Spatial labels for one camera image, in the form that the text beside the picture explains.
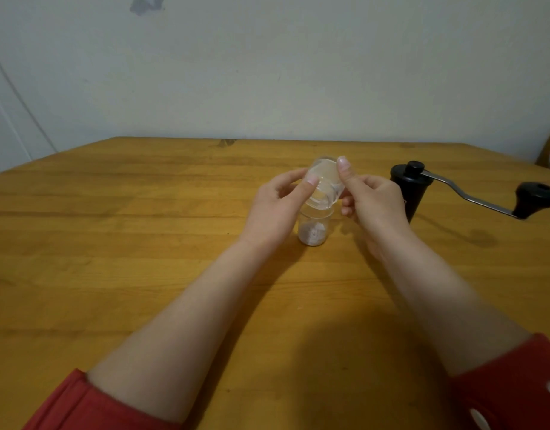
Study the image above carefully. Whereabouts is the person's right hand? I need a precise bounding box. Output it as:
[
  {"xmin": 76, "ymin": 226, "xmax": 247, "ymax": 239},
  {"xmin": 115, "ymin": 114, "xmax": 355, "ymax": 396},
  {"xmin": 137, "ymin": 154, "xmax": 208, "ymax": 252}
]
[{"xmin": 337, "ymin": 155, "xmax": 412, "ymax": 260}]

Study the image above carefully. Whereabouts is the person's left hand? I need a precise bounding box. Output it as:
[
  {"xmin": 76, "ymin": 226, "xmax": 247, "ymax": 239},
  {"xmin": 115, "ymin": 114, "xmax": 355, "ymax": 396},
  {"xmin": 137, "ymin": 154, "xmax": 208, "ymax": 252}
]
[{"xmin": 238, "ymin": 167, "xmax": 320, "ymax": 258}]

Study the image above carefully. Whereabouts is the black hand grinder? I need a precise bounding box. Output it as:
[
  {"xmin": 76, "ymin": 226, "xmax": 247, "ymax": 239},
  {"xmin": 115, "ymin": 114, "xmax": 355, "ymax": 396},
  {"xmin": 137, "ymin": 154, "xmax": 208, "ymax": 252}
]
[{"xmin": 390, "ymin": 161, "xmax": 550, "ymax": 223}]

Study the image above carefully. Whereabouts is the clear plastic cup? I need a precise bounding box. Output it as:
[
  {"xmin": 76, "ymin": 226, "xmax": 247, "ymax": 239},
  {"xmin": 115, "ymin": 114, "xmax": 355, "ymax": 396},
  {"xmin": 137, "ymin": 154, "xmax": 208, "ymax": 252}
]
[{"xmin": 297, "ymin": 202, "xmax": 335, "ymax": 247}]

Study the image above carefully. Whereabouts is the clear grinder jar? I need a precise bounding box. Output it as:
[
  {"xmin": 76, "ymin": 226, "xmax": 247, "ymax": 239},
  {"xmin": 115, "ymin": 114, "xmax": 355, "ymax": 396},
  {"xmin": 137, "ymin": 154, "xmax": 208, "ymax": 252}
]
[{"xmin": 305, "ymin": 156, "xmax": 346, "ymax": 210}]

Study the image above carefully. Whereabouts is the person's right forearm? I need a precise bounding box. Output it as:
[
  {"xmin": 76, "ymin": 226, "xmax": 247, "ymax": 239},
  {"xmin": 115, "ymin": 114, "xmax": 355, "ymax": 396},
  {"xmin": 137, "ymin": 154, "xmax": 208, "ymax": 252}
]
[{"xmin": 375, "ymin": 230, "xmax": 534, "ymax": 377}]

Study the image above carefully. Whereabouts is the person's left forearm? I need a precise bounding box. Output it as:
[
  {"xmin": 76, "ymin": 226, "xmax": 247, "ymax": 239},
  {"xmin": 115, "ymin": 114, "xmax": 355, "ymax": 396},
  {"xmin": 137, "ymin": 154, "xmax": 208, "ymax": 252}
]
[{"xmin": 86, "ymin": 239, "xmax": 285, "ymax": 424}]

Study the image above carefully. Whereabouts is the red right sleeve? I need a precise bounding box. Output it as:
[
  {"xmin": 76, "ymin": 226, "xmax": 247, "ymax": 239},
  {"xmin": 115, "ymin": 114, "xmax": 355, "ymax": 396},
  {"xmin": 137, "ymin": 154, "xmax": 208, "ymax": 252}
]
[{"xmin": 449, "ymin": 333, "xmax": 550, "ymax": 430}]

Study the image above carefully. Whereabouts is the red sleeve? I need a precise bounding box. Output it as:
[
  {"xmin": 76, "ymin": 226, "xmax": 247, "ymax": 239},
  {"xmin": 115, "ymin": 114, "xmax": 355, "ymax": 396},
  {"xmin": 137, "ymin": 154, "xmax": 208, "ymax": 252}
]
[
  {"xmin": 449, "ymin": 333, "xmax": 550, "ymax": 430},
  {"xmin": 23, "ymin": 369, "xmax": 182, "ymax": 430}
]

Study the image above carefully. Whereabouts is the red left sleeve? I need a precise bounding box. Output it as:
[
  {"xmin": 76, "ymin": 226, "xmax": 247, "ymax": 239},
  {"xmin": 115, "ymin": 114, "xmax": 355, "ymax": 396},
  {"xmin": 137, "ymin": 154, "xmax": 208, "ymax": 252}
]
[{"xmin": 23, "ymin": 369, "xmax": 182, "ymax": 430}]

